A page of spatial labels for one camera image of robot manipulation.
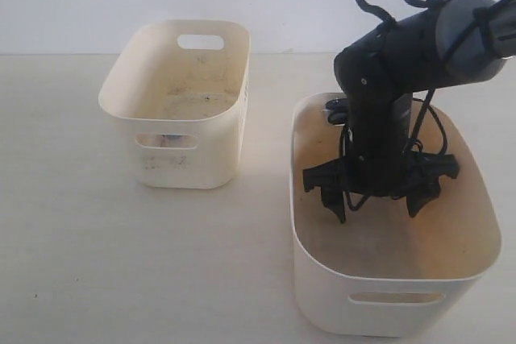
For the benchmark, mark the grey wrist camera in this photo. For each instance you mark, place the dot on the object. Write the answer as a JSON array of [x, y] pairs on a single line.
[[336, 111]]

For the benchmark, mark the cream plastic bin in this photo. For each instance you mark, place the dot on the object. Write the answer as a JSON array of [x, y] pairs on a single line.
[[181, 77], [383, 273]]

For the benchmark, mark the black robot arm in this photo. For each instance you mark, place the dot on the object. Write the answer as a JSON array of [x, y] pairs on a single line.
[[453, 42]]

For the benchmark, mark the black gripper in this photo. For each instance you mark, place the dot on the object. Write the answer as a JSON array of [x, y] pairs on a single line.
[[377, 156]]

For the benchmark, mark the blue cap tube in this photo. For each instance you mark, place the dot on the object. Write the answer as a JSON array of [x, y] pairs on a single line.
[[169, 140]]

